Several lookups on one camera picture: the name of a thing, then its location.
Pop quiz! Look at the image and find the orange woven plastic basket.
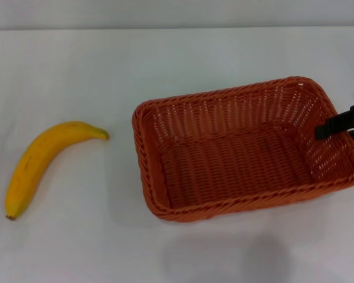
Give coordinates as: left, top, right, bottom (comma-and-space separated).
132, 76, 354, 223

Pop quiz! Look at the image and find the yellow banana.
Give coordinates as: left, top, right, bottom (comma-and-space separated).
5, 120, 110, 222

